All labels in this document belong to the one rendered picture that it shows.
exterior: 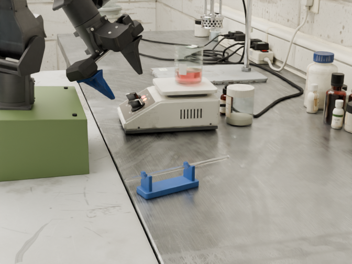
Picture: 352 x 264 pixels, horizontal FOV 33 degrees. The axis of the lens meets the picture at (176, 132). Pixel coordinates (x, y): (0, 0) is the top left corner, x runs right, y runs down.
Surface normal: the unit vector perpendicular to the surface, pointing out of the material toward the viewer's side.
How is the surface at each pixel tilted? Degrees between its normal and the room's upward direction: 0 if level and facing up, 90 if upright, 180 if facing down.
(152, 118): 90
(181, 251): 0
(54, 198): 0
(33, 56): 93
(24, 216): 0
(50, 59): 90
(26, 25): 64
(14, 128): 90
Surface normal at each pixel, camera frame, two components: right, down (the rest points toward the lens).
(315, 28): -0.97, 0.07
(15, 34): -0.46, 0.33
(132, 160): 0.01, -0.95
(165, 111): 0.20, 0.31
